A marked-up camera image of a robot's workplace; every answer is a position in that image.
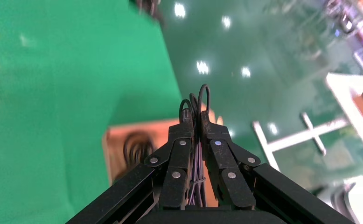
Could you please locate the white table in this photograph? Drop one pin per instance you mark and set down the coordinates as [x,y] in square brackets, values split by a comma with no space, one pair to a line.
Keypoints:
[345,89]

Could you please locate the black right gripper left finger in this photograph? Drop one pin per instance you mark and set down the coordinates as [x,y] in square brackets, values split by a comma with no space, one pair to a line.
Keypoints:
[178,160]

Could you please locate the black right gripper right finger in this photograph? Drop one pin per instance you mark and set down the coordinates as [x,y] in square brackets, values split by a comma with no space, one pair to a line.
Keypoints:
[221,160]

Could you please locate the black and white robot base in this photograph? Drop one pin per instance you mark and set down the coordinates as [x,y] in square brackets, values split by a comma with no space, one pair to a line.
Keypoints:
[357,198]

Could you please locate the open brown cardboard box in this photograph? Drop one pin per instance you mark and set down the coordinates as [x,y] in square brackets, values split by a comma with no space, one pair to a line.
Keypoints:
[116,139]

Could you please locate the white T-shaped stand base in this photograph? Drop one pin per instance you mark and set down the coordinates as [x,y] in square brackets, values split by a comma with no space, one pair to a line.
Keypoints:
[292,137]

